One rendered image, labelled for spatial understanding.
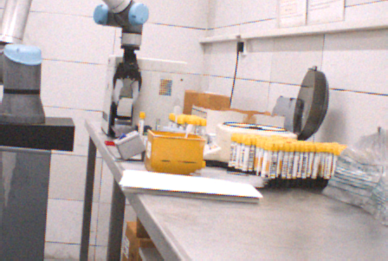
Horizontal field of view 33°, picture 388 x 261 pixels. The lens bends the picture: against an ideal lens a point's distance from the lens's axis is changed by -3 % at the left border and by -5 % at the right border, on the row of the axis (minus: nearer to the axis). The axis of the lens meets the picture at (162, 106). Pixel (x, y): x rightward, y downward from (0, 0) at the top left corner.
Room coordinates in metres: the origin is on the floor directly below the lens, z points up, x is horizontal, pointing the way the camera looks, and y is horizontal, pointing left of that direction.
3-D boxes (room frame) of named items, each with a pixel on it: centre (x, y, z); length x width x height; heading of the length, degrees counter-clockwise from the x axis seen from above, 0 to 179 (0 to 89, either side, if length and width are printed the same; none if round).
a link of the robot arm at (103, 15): (2.36, 0.20, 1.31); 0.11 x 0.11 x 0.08; 39
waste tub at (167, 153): (1.76, -0.04, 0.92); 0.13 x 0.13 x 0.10; 8
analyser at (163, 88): (2.65, 0.08, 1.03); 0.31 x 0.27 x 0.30; 10
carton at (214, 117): (2.41, -0.27, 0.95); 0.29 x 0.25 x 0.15; 100
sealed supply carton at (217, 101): (3.09, -0.17, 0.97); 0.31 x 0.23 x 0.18; 4
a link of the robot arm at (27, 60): (2.02, 0.44, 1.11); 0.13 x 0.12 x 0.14; 39
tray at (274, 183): (1.72, -0.33, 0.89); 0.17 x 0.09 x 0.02; 117
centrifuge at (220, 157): (2.04, -0.27, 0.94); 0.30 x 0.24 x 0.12; 91
